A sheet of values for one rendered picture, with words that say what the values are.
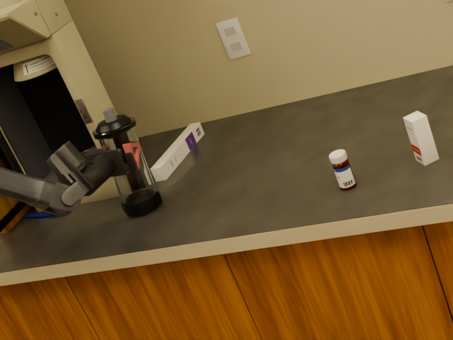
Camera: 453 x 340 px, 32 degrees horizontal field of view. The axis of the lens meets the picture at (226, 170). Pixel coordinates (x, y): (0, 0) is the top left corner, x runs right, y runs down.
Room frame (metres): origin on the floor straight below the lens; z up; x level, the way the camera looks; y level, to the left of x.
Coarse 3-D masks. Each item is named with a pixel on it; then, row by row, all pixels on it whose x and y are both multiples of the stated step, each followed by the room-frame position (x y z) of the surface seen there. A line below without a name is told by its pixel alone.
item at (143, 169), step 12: (132, 120) 1.85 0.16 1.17; (96, 132) 1.84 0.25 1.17; (108, 132) 1.81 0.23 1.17; (132, 132) 1.83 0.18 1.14; (108, 144) 1.82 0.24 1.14; (120, 144) 1.81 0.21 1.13; (144, 168) 1.82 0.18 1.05; (120, 180) 1.81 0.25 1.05; (132, 180) 1.80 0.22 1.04; (144, 180) 1.81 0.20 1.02; (120, 192) 1.82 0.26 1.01; (132, 192) 1.80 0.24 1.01; (144, 192) 1.81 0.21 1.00; (132, 204) 1.81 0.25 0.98
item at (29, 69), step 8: (40, 56) 2.06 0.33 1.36; (48, 56) 2.06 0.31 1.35; (16, 64) 2.09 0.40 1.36; (24, 64) 2.06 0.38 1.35; (32, 64) 2.05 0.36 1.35; (40, 64) 2.05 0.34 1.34; (48, 64) 2.05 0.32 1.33; (16, 72) 2.08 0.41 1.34; (24, 72) 2.06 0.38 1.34; (32, 72) 2.05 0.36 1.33; (40, 72) 2.04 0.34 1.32; (16, 80) 2.08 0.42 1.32; (24, 80) 2.06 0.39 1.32
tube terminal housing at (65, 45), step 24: (0, 0) 2.02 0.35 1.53; (24, 0) 1.99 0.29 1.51; (48, 0) 2.02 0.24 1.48; (48, 24) 1.98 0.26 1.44; (72, 24) 2.06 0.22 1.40; (24, 48) 2.02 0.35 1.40; (48, 48) 1.99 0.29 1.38; (72, 48) 2.02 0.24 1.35; (72, 72) 1.98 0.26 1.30; (96, 72) 2.07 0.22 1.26; (72, 96) 1.98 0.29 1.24; (96, 96) 2.02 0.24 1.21; (96, 120) 1.98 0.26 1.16; (96, 144) 1.98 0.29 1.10; (96, 192) 2.02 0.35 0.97
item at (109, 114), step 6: (108, 108) 1.86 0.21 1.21; (108, 114) 1.85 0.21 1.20; (114, 114) 1.85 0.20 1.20; (108, 120) 1.85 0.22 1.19; (114, 120) 1.85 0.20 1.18; (120, 120) 1.83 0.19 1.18; (126, 120) 1.84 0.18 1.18; (102, 126) 1.83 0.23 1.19; (108, 126) 1.82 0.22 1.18; (114, 126) 1.82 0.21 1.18; (120, 126) 1.82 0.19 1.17; (102, 132) 1.82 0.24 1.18
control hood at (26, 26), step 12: (0, 12) 1.95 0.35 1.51; (12, 12) 1.88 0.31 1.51; (24, 12) 1.92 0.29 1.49; (36, 12) 1.96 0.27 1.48; (0, 24) 1.90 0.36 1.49; (12, 24) 1.90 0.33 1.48; (24, 24) 1.90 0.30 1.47; (36, 24) 1.94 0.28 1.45; (0, 36) 1.95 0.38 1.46; (12, 36) 1.95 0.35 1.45; (24, 36) 1.95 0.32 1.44; (36, 36) 1.94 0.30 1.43; (48, 36) 1.96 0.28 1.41; (12, 48) 2.00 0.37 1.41
